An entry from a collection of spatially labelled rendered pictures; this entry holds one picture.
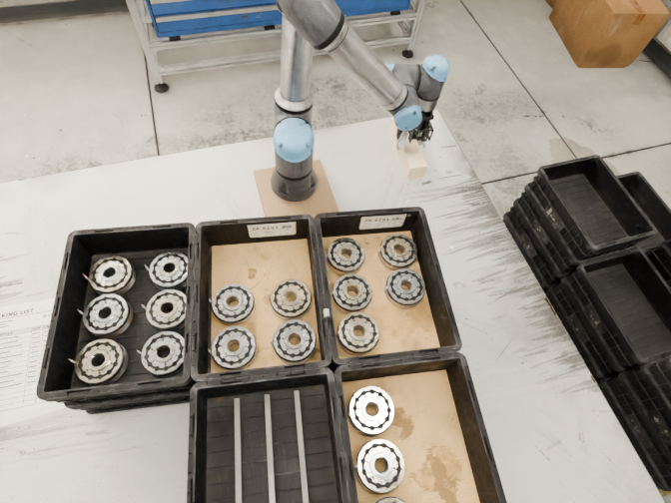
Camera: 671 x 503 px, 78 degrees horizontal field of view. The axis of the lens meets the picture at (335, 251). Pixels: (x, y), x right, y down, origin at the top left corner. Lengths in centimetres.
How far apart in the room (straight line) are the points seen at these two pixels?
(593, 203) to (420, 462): 139
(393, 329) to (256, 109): 194
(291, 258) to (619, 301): 137
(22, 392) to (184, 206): 65
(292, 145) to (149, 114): 170
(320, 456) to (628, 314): 140
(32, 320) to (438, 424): 109
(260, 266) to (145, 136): 170
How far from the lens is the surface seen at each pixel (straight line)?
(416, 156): 151
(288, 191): 134
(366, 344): 103
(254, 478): 101
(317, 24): 100
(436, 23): 363
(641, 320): 203
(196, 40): 277
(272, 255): 115
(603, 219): 204
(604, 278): 203
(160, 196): 148
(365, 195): 144
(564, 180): 208
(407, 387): 106
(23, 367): 137
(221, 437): 103
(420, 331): 110
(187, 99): 286
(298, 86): 126
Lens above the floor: 184
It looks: 61 degrees down
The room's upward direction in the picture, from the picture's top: 9 degrees clockwise
